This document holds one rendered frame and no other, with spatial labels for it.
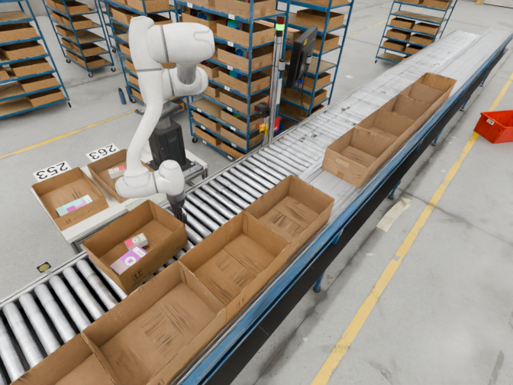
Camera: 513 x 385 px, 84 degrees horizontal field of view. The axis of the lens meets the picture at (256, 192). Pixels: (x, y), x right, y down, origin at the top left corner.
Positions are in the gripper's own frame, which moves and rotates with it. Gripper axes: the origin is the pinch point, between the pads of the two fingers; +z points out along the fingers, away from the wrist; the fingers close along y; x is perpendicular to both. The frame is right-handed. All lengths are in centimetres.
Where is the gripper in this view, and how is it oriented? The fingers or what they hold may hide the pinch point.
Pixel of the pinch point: (182, 224)
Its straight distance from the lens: 161.2
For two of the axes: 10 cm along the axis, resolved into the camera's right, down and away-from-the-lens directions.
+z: -0.5, 7.3, 6.8
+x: -6.7, 4.9, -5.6
